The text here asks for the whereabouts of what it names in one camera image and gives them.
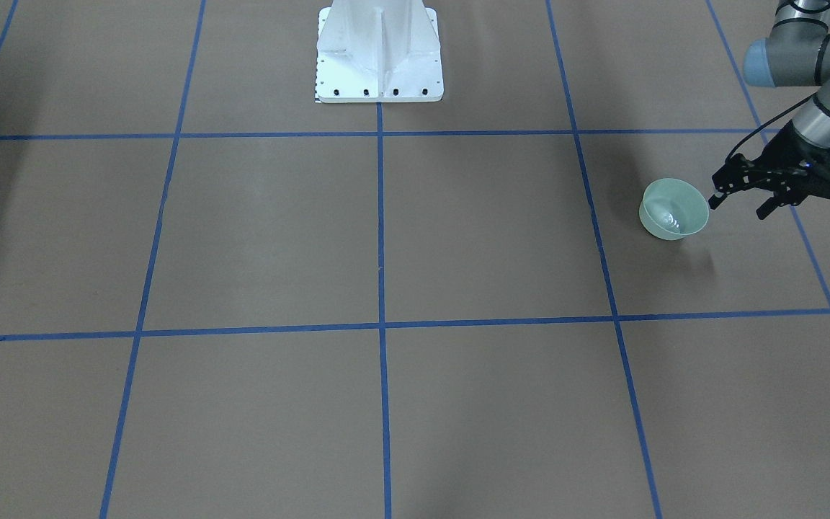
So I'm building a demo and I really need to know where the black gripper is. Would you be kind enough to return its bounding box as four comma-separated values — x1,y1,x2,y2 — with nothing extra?
708,122,830,221

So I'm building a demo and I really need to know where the mint green bowl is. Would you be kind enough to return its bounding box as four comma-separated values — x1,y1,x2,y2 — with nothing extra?
638,178,710,241

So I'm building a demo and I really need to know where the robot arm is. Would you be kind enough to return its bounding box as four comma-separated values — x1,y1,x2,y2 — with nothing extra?
708,1,830,219

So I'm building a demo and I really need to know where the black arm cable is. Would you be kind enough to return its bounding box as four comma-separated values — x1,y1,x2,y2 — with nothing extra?
725,0,830,168

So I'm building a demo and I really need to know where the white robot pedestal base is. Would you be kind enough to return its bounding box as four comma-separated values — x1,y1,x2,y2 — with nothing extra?
314,1,445,103

